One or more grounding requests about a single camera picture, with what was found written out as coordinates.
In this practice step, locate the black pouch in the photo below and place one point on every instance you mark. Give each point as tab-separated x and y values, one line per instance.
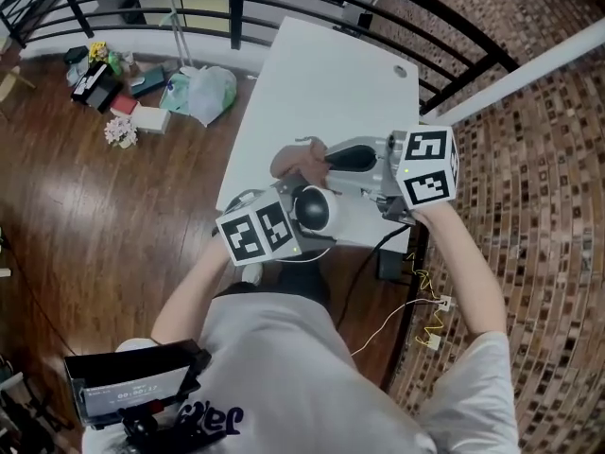
76	55

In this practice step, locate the black tripod stand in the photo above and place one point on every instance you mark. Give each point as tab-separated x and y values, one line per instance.
19	409

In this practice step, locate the person's left forearm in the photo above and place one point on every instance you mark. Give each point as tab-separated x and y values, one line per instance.
189	296

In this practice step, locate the black metal railing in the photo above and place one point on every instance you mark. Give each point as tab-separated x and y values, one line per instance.
236	17

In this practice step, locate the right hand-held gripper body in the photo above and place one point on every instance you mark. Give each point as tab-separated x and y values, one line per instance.
425	173

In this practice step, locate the person's right forearm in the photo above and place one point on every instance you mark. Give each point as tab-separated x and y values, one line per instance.
472	277

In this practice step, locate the dark teal box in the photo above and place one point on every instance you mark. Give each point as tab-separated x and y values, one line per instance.
147	82

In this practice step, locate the green bottle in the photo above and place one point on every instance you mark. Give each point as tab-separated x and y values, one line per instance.
115	62

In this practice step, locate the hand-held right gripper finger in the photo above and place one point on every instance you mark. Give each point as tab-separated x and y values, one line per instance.
359	178
364	141

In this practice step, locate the small flower bouquet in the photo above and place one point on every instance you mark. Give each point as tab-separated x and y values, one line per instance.
120	131

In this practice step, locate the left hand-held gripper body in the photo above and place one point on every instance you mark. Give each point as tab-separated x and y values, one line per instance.
250	234

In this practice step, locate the yellow flowers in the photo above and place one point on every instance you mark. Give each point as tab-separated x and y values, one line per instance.
98	51

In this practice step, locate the person's left white shoe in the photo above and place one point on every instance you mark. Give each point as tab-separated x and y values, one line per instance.
253	273

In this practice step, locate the person's white t-shirt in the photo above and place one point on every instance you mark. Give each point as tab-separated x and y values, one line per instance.
293	371

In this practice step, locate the brown cloth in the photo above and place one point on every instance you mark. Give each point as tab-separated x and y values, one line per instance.
298	159

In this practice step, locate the person's black trousers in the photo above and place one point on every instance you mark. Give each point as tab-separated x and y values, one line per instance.
302	282

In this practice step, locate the white plastic bag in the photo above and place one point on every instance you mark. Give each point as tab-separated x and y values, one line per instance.
212	92

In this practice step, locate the black monitor with timer screen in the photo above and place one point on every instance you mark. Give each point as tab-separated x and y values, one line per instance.
123	386

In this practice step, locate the white wall socket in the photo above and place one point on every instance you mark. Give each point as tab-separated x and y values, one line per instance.
433	341
444	302

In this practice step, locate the white pipe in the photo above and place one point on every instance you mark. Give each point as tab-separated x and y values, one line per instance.
520	76

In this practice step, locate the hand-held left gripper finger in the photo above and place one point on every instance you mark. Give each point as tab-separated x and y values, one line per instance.
286	189
316	243

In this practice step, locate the red box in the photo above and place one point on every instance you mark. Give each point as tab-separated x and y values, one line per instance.
124	104

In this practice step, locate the plain black box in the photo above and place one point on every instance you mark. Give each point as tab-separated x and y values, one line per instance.
109	99

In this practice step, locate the white table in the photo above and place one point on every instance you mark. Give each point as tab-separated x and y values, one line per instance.
331	88

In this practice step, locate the broom with pale pole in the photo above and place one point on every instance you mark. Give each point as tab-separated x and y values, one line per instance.
182	40

